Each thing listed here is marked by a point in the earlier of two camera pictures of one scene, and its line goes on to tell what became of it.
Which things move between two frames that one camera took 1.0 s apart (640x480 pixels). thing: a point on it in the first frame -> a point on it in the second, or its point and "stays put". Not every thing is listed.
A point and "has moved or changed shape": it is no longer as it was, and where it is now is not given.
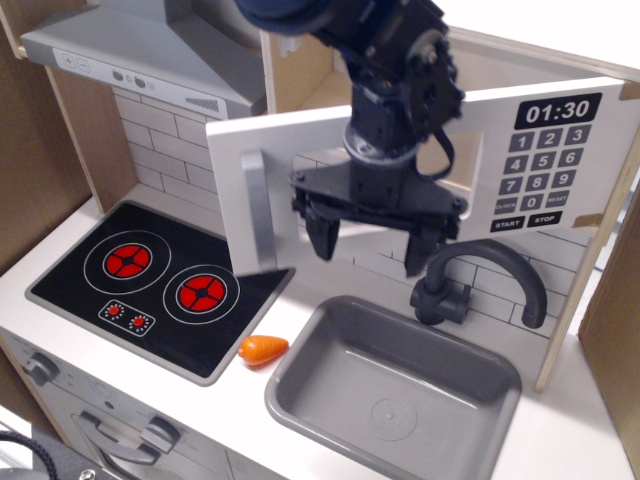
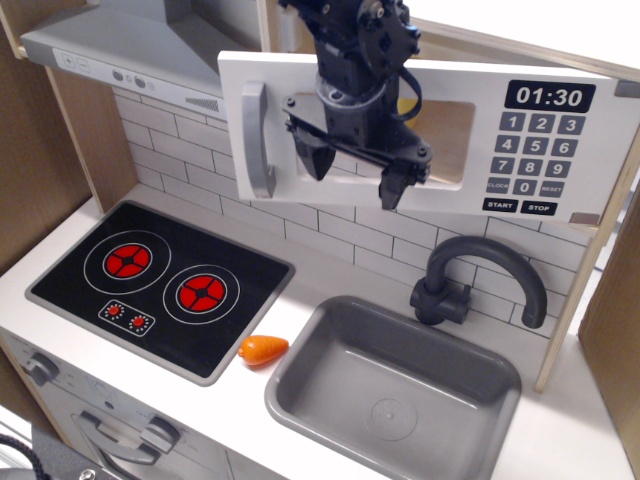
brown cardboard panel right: (610, 326) stays put
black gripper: (375, 186) -> (359, 115)
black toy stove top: (161, 289) stays put
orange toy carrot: (259, 349) stays put
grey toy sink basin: (396, 392) stays put
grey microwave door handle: (262, 212) -> (262, 177)
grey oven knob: (42, 369) stays put
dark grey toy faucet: (434, 306) stays put
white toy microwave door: (550, 164) has moved or changed shape
